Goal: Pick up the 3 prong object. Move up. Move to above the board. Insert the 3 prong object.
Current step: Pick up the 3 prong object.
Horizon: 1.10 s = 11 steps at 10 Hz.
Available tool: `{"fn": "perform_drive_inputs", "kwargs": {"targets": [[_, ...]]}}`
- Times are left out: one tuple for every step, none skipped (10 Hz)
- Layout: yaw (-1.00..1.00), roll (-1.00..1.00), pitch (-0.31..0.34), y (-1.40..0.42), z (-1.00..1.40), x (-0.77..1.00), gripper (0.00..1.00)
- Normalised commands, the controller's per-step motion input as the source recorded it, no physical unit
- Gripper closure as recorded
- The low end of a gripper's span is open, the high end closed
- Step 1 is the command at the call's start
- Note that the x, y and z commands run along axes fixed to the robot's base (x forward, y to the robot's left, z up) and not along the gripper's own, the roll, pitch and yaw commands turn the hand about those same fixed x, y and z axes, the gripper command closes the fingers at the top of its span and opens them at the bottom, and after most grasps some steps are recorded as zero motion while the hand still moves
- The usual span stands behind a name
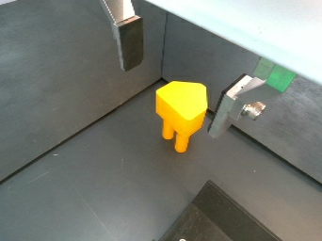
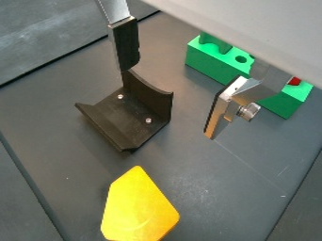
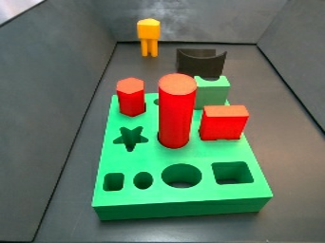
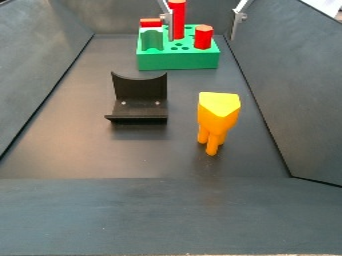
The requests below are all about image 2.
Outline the green peg board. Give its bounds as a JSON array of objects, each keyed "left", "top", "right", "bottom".
[{"left": 184, "top": 35, "right": 313, "bottom": 119}]

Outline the yellow three prong block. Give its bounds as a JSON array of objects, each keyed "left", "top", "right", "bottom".
[{"left": 100, "top": 166, "right": 180, "bottom": 241}]

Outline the black curved holder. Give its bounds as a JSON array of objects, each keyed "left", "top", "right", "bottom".
[{"left": 75, "top": 70, "right": 174, "bottom": 152}]

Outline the red hexagonal block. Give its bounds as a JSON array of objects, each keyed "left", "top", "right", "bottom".
[{"left": 289, "top": 77, "right": 302, "bottom": 86}]

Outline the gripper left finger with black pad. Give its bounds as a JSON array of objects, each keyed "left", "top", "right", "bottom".
[{"left": 95, "top": 0, "right": 139, "bottom": 72}]

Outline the green arch block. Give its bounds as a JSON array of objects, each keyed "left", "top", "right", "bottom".
[{"left": 199, "top": 32, "right": 233, "bottom": 55}]

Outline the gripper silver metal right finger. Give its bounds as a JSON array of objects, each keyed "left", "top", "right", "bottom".
[{"left": 204, "top": 59, "right": 293, "bottom": 139}]

